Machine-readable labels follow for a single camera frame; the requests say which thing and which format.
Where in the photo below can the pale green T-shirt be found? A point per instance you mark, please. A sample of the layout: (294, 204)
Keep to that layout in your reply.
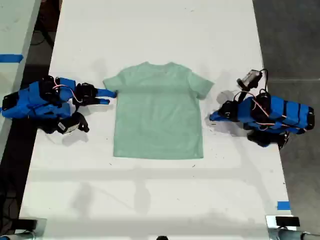
(157, 110)

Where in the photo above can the black camera box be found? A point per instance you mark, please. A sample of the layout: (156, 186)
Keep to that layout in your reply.
(67, 127)
(251, 78)

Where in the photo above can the short blue tape strip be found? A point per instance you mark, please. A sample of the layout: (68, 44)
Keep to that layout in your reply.
(283, 205)

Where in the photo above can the long blue tape strip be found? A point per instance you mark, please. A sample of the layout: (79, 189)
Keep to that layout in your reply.
(11, 58)

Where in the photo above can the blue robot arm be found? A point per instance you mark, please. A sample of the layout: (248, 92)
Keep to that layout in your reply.
(287, 112)
(32, 100)

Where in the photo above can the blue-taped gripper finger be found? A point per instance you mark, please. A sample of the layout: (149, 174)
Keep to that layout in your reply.
(225, 120)
(106, 93)
(216, 114)
(101, 101)

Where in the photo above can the grey metal pipe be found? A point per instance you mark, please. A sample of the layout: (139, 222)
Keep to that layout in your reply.
(292, 235)
(17, 236)

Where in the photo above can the small black box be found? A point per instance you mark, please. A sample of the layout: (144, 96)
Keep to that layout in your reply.
(28, 223)
(287, 221)

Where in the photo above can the round black object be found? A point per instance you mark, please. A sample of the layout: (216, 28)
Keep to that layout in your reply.
(162, 238)

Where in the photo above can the short black camera stalk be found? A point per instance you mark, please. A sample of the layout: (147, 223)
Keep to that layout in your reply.
(241, 95)
(82, 122)

